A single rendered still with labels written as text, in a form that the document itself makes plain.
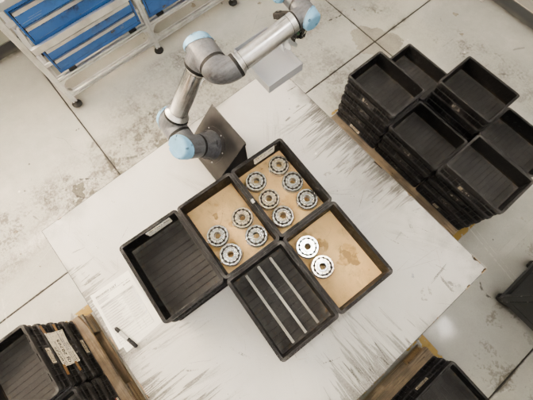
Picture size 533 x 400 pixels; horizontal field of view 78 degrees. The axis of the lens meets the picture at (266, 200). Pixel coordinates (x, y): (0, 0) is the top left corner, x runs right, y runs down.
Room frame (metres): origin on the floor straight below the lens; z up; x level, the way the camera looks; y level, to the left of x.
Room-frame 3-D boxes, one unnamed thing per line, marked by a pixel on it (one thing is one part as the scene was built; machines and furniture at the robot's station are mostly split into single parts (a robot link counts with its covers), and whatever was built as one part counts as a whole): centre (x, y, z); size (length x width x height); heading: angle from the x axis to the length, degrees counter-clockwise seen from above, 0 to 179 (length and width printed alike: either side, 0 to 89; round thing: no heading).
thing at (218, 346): (0.27, 0.06, 0.35); 1.60 x 1.60 x 0.70; 37
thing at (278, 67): (1.10, -0.05, 1.07); 0.27 x 0.20 x 0.05; 35
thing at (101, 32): (1.95, 1.19, 0.60); 0.72 x 0.03 x 0.56; 127
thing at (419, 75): (1.53, -1.12, 0.26); 0.40 x 0.30 x 0.23; 37
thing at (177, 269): (0.19, 0.43, 0.87); 0.40 x 0.30 x 0.11; 33
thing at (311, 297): (0.02, -0.04, 0.87); 0.40 x 0.30 x 0.11; 33
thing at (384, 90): (1.28, -0.80, 0.37); 0.40 x 0.30 x 0.45; 37
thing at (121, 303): (0.01, 0.71, 0.70); 0.33 x 0.23 x 0.01; 37
